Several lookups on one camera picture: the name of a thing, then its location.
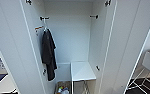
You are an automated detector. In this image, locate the white wardrobe body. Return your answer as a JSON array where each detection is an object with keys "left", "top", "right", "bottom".
[{"left": 24, "top": 0, "right": 110, "bottom": 94}]

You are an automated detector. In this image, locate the black garment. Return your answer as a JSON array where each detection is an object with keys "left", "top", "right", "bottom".
[{"left": 40, "top": 28, "right": 59, "bottom": 82}]

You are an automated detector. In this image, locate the black wardrobe hook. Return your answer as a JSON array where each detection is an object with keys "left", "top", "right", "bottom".
[
  {"left": 89, "top": 14, "right": 100, "bottom": 20},
  {"left": 39, "top": 16, "right": 50, "bottom": 22}
]

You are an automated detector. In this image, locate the white label orange stripe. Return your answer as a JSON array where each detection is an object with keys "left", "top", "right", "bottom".
[{"left": 34, "top": 25, "right": 45, "bottom": 32}]

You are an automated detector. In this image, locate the brown storage basket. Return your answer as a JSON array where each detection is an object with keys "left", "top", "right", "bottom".
[{"left": 55, "top": 80, "right": 72, "bottom": 94}]

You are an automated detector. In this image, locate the black door hinge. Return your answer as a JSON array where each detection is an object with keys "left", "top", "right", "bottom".
[
  {"left": 104, "top": 0, "right": 112, "bottom": 7},
  {"left": 25, "top": 0, "right": 33, "bottom": 6}
]

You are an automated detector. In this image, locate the white wire hanger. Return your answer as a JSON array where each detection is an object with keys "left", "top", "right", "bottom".
[{"left": 40, "top": 19, "right": 52, "bottom": 36}]

